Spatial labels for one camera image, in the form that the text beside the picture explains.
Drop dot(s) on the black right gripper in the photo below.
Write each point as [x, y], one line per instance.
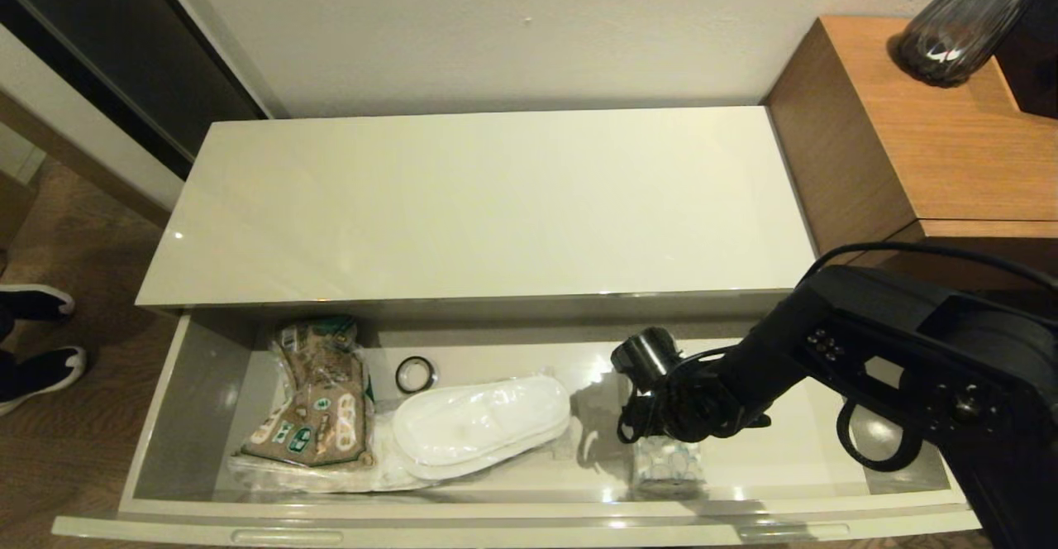
[640, 421]

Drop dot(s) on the blue patterned tissue pack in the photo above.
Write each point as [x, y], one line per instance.
[668, 466]

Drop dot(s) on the packaged white slippers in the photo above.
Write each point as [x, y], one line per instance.
[331, 479]
[479, 421]

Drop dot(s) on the white cabinet drawer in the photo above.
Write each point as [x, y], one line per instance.
[190, 417]

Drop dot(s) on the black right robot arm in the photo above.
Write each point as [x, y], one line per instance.
[909, 342]

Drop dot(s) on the black tape roll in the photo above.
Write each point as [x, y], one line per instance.
[399, 375]

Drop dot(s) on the brown snack bag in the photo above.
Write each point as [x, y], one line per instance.
[318, 408]

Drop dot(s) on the brown wooden side table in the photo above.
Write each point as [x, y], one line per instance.
[909, 119]

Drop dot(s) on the dark ribbed glass vase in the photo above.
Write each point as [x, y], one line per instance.
[950, 36]

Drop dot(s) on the black box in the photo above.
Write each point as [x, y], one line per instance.
[1037, 69]

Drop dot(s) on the black white-soled shoe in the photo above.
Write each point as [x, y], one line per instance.
[45, 371]
[37, 301]

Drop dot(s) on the dark door panel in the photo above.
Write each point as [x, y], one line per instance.
[99, 28]

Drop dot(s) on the grey wood-trimmed door frame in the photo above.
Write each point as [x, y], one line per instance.
[50, 98]

